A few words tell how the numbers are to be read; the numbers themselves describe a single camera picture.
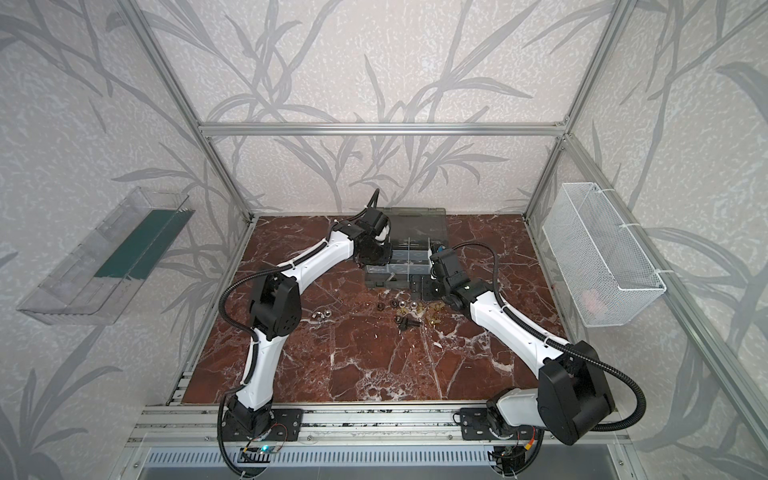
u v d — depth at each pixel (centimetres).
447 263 64
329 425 75
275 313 55
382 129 181
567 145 96
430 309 94
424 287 74
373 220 77
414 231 118
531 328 47
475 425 73
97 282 63
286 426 72
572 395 41
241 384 62
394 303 96
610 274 61
